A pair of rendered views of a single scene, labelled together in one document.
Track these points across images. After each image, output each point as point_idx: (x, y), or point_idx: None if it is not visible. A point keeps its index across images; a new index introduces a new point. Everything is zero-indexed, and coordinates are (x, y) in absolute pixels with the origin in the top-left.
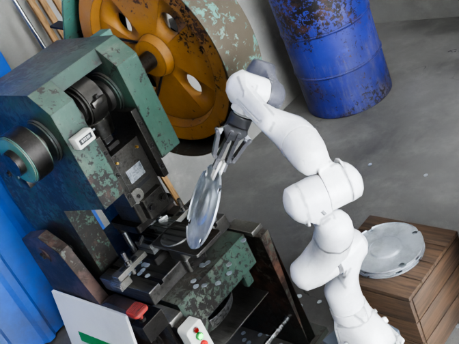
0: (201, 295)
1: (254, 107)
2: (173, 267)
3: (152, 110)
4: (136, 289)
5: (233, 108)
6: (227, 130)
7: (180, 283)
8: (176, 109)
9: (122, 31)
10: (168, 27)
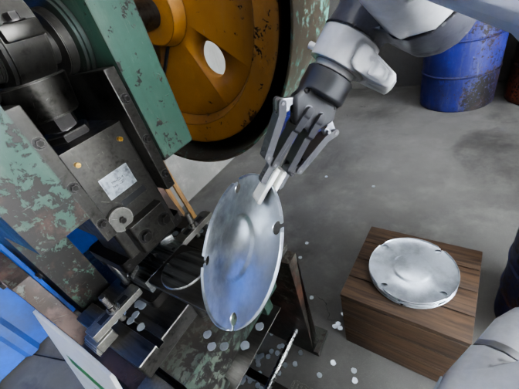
0: (218, 352)
1: None
2: (179, 315)
3: (147, 79)
4: (122, 355)
5: (325, 52)
6: (300, 105)
7: (188, 336)
8: (187, 102)
9: None
10: None
